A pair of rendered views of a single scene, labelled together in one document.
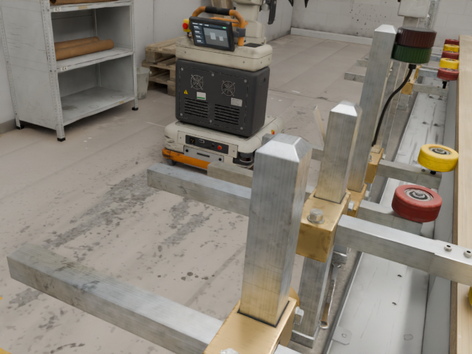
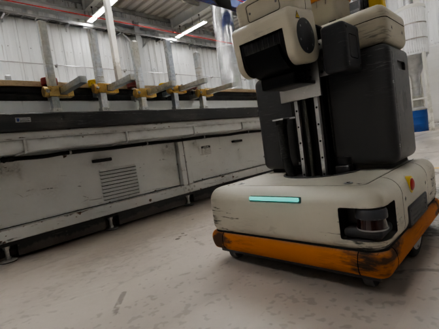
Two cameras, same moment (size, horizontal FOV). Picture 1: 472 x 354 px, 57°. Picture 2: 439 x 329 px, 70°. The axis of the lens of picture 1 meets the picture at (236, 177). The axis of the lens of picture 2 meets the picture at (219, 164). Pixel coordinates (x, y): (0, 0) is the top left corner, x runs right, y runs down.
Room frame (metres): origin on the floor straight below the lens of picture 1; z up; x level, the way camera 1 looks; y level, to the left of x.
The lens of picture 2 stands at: (4.00, 0.17, 0.45)
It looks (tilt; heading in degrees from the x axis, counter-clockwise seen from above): 4 degrees down; 202
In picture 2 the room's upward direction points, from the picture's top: 8 degrees counter-clockwise
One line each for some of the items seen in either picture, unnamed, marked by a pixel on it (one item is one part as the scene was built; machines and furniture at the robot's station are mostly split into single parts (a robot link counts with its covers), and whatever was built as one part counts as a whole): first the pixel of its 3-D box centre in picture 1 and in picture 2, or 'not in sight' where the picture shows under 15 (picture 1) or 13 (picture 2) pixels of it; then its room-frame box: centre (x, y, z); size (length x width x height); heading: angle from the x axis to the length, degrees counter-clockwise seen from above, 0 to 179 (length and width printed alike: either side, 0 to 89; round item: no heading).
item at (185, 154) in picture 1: (226, 137); (325, 202); (2.76, 0.08, 0.16); 0.67 x 0.64 x 0.25; 157
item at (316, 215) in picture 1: (316, 215); not in sight; (0.47, -0.10, 0.98); 0.02 x 0.02 x 0.01
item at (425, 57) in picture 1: (411, 52); not in sight; (0.75, -0.28, 1.14); 0.06 x 0.06 x 0.02
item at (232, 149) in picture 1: (206, 143); not in sight; (2.45, 0.19, 0.23); 0.41 x 0.02 x 0.08; 67
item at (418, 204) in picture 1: (411, 219); not in sight; (0.68, -0.32, 0.85); 0.08 x 0.08 x 0.11
